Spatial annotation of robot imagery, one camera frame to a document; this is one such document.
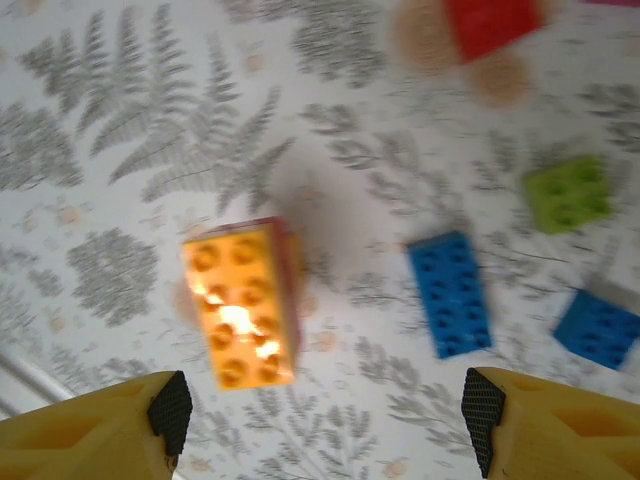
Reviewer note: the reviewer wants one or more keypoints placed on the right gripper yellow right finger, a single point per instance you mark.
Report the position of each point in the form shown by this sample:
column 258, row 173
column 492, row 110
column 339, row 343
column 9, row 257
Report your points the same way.
column 560, row 435

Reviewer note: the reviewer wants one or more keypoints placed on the small green lego brick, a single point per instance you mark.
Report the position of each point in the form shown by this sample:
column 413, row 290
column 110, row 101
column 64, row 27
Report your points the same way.
column 567, row 195

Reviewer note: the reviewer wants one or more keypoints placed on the long blue lego brick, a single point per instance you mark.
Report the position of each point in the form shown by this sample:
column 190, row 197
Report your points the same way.
column 450, row 295

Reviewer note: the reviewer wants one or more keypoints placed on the long orange lego brick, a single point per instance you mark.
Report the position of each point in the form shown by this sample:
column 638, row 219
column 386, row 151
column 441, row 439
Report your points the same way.
column 240, row 310

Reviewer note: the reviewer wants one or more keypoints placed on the small blue lego brick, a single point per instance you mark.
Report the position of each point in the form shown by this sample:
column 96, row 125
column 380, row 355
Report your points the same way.
column 600, row 330

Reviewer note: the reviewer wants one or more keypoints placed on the floral patterned table cover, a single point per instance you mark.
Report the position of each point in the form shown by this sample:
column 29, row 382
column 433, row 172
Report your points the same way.
column 350, row 150

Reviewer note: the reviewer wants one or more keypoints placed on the aluminium table edge rail wide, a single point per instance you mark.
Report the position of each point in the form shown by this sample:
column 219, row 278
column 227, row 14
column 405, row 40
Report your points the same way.
column 20, row 385

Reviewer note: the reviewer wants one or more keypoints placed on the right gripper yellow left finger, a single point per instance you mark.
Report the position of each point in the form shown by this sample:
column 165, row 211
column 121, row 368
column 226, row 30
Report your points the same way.
column 75, row 440

